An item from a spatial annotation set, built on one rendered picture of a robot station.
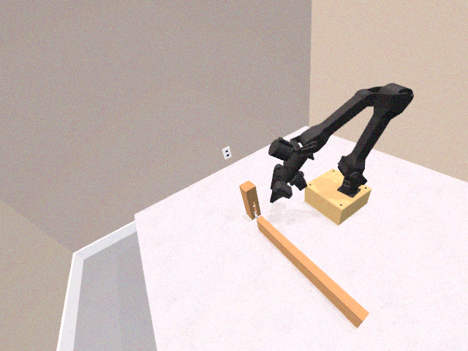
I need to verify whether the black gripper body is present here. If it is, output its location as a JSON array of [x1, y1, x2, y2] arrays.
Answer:
[[273, 161, 300, 199]]

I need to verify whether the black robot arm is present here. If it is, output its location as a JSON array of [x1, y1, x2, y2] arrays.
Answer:
[[268, 83, 414, 198]]

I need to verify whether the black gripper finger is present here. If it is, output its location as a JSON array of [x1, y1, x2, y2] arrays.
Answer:
[[270, 189, 283, 203], [271, 170, 281, 190]]

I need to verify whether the brown wooden post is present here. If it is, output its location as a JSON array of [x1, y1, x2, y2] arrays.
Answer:
[[239, 181, 261, 220]]

